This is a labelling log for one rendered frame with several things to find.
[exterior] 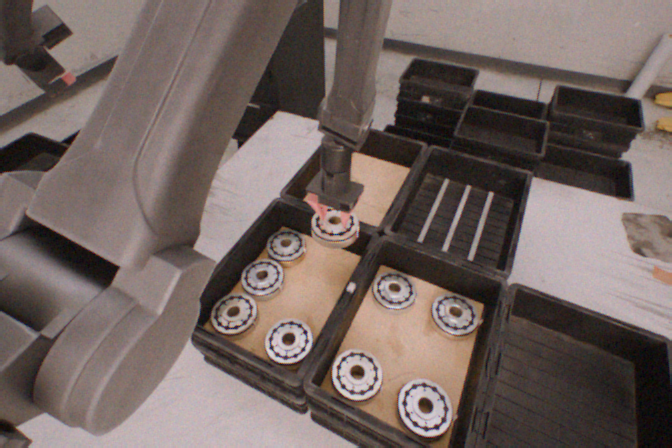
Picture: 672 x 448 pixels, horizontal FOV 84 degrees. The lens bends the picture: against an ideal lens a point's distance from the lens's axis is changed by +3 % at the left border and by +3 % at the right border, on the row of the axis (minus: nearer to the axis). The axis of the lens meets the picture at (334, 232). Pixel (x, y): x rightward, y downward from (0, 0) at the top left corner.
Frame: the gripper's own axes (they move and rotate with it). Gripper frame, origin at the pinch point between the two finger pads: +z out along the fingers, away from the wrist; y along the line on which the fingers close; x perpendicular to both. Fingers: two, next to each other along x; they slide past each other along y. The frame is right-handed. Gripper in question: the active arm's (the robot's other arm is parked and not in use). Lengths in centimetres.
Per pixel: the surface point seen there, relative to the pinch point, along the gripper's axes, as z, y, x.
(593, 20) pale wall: 36, -71, -321
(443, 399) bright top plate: 18.0, -32.4, 18.5
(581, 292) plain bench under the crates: 31, -62, -33
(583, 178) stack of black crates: 57, -75, -135
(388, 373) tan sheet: 20.7, -21.1, 17.2
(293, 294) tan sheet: 20.2, 6.2, 9.1
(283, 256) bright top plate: 16.9, 12.9, 2.1
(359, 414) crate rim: 11.5, -19.2, 30.1
